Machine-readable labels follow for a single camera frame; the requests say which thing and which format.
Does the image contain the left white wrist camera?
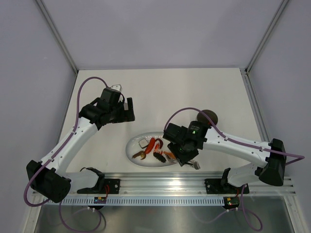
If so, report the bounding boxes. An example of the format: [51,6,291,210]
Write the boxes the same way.
[110,84,122,92]

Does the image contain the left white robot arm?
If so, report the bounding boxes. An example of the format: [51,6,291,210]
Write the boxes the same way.
[26,88,135,203]

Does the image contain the brown shrimp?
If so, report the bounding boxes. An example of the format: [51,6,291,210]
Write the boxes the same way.
[132,151,146,160]

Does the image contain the red sausage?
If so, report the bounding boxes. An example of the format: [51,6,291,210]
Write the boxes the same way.
[145,137,156,154]

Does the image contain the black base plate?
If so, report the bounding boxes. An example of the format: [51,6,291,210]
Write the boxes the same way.
[204,178,249,194]
[76,178,121,194]

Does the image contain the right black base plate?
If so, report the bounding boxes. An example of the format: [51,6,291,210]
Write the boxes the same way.
[204,178,249,194]

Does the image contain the white oval plate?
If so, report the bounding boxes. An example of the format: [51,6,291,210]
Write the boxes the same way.
[125,132,177,168]

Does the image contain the black sea cucumber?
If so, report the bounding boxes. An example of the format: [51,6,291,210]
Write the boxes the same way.
[153,152,167,163]

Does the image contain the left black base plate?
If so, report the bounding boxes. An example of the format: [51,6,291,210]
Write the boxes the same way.
[76,178,121,194]

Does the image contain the metal tongs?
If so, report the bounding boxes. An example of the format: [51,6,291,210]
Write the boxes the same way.
[170,159,200,170]

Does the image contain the aluminium mounting rail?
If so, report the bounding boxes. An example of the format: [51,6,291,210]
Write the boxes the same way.
[60,171,296,197]

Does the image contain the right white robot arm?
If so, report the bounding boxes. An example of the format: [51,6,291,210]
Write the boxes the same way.
[163,121,286,194]

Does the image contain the black and white sushi piece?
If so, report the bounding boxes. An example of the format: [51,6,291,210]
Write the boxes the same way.
[138,139,149,149]

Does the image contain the slotted cable duct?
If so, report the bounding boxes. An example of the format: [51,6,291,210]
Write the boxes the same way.
[62,196,239,206]

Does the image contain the grey cylindrical lunch container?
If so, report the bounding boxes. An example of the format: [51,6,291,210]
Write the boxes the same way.
[196,110,218,125]

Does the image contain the red white crab stick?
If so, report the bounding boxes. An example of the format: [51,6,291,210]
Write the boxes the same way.
[154,144,162,154]

